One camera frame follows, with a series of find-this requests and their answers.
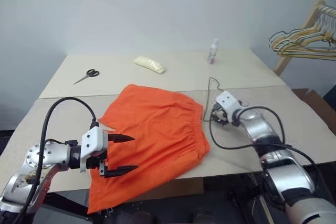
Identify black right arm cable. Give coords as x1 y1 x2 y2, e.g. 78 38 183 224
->
208 105 323 173

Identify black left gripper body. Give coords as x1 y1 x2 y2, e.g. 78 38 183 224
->
85 150 110 178

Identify white spray bottle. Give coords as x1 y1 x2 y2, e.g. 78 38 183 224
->
207 38 220 65

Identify cream filled plastic bag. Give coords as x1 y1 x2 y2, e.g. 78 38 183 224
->
134 55 168 75

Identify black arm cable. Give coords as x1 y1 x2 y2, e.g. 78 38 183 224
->
14 97 100 224
208 105 323 173

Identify orange shorts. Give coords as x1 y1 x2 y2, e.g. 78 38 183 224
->
86 83 212 216

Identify brown cardboard box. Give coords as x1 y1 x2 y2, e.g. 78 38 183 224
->
292 88 336 130

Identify wooden clothes rack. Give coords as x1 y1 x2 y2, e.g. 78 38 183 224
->
272 0 336 77

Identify black-handled scissors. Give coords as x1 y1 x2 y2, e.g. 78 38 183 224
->
72 68 101 86

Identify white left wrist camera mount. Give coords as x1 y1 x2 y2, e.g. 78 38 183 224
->
80 126 110 174

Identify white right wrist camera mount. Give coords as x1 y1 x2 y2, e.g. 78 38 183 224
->
214 90 244 124

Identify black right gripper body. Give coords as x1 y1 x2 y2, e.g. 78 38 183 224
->
212 106 229 125

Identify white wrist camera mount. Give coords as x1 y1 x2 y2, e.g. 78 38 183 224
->
214 90 244 124
80 126 110 174

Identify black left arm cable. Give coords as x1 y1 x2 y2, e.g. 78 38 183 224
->
14 97 100 224

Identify black wire hanger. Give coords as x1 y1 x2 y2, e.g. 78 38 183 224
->
202 77 227 122

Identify gold wire hanger on rack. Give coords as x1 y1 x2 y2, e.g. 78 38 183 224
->
271 31 336 61

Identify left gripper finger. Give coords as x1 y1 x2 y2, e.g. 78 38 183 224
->
104 165 139 178
107 133 135 145

